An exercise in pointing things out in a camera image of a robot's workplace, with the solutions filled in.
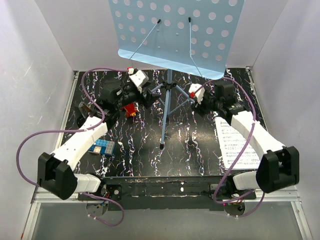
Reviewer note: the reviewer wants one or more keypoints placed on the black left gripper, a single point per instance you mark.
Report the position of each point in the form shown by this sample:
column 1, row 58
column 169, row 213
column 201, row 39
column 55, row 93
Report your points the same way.
column 146, row 95

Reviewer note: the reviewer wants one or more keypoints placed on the white sheet music page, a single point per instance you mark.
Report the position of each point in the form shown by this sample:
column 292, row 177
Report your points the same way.
column 231, row 142

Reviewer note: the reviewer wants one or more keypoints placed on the black metronome body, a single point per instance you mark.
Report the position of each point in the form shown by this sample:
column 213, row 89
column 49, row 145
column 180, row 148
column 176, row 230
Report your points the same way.
column 84, row 112

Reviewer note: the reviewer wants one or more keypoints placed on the blue music stand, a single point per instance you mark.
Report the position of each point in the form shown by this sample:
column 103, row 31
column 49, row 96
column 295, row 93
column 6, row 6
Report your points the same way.
column 188, row 36

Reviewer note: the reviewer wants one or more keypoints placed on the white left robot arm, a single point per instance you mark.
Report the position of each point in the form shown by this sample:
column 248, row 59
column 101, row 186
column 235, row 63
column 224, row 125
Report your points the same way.
column 55, row 171

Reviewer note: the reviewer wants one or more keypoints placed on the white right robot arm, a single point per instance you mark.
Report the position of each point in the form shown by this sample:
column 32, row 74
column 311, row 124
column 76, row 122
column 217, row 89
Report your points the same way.
column 279, row 165

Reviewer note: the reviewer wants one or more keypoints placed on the red toy brick car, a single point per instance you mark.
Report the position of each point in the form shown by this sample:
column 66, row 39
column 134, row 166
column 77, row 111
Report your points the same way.
column 130, row 110

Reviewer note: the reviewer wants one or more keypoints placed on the blue white brick block stack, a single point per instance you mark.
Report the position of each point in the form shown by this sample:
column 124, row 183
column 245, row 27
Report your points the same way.
column 103, row 147

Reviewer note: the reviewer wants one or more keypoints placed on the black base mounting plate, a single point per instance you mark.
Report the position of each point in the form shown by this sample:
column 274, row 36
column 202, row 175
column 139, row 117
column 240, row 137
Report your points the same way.
column 161, row 192

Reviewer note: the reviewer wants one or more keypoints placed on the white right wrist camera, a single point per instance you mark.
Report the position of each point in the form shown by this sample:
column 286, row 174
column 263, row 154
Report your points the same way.
column 196, row 91

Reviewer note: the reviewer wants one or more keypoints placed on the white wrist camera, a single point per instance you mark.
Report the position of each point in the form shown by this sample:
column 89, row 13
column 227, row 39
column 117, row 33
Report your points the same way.
column 139, row 79
column 196, row 91

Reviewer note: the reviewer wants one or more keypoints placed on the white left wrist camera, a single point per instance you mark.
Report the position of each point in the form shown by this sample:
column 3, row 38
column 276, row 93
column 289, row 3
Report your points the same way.
column 139, row 79

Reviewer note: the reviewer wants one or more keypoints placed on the aluminium rail frame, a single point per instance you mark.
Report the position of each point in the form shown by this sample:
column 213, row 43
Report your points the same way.
column 146, row 145

